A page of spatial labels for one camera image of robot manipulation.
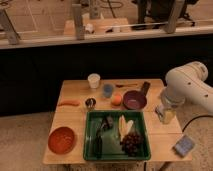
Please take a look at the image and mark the small metal cup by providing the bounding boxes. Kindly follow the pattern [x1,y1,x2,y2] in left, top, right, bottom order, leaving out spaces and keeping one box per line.
[85,98,96,110]

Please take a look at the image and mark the blue cup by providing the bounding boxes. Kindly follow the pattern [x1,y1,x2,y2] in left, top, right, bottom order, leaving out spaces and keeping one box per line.
[103,84,114,98]

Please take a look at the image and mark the orange fruit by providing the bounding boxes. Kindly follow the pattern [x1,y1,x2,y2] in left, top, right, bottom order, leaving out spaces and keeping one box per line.
[111,94,122,106]

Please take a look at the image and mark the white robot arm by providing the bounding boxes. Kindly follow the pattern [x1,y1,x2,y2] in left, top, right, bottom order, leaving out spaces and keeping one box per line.
[155,61,213,124]

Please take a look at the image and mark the black cable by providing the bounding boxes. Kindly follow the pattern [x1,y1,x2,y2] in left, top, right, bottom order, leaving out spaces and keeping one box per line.
[181,114,213,133]

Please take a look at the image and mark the white cup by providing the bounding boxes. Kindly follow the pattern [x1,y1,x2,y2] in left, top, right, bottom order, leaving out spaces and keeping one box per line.
[87,73,100,89]

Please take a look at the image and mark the dark red grapes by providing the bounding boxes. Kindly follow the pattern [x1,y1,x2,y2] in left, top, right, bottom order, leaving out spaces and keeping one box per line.
[121,132,143,156]

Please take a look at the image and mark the white and yellow gripper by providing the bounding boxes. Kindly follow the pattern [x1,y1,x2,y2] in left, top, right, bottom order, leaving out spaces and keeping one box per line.
[155,104,176,124]

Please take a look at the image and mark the green plastic tray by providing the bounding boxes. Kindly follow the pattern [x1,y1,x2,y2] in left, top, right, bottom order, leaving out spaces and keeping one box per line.
[83,110,151,162]

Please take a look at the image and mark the orange carrot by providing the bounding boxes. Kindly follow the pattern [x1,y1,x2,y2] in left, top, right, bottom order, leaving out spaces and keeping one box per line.
[57,100,80,106]

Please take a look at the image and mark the wooden table in background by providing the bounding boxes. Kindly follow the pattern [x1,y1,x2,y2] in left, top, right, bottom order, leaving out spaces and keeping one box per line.
[63,17,133,36]

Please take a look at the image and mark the purple pan with black handle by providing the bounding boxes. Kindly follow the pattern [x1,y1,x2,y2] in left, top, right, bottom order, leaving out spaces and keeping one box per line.
[123,82,150,110]

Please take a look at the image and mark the blue sponge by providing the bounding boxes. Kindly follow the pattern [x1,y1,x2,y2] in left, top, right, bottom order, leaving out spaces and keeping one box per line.
[173,135,195,157]

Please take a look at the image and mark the orange bowl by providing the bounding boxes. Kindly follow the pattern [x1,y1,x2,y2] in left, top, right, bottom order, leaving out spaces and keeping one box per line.
[48,127,76,155]

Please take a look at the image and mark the dark spoon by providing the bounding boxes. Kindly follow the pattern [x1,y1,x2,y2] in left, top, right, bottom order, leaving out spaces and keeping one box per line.
[115,84,138,88]

